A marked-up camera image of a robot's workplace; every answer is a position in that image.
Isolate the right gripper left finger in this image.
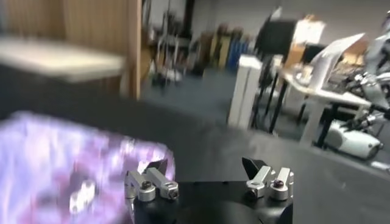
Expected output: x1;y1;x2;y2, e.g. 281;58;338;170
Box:
124;158;180;202

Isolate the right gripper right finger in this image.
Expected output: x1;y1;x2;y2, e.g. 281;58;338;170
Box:
241;156;295;201

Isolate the lavender t-shirt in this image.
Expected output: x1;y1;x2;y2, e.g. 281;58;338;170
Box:
0;111;177;224

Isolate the large black table cover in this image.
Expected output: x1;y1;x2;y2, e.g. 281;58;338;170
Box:
0;63;390;224

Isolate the tall white cardboard box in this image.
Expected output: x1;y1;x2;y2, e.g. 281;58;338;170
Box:
227;54;263;130

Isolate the white humanoid robot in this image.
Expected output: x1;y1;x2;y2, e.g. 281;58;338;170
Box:
322;10;390;161

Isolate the white curved sheet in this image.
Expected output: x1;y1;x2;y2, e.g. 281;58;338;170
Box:
309;32;366;89

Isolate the black monitor on tripod stand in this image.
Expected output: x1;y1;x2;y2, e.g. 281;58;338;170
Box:
254;7;298;133

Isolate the white rectangular table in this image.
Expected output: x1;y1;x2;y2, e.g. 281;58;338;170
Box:
0;36;126;83

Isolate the wooden folding screen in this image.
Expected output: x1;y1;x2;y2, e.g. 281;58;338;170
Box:
0;0;143;101

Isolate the white pedestal side table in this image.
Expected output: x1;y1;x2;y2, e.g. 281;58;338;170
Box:
278;65;372;147

